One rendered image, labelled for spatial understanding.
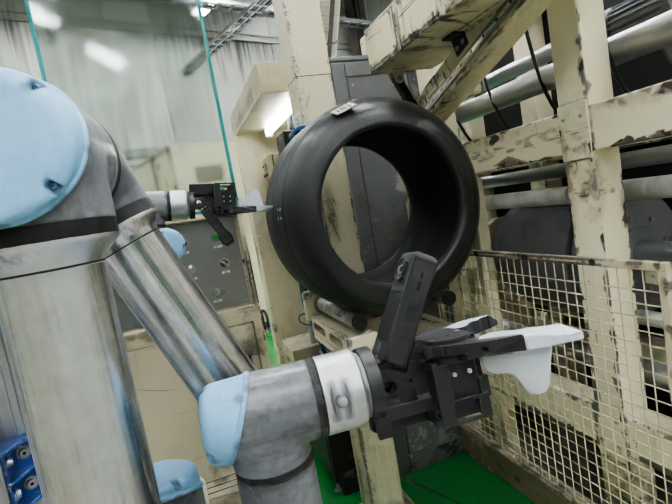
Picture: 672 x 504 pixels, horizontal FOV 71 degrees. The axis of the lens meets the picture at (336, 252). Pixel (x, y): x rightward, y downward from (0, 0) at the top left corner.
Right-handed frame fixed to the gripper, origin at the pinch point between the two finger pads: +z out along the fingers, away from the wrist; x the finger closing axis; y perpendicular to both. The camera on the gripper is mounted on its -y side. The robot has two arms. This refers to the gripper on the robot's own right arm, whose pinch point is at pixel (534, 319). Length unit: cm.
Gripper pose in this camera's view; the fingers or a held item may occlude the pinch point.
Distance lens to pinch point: 55.2
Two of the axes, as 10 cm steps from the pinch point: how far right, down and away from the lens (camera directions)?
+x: 1.9, -0.7, -9.8
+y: 2.0, 9.8, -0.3
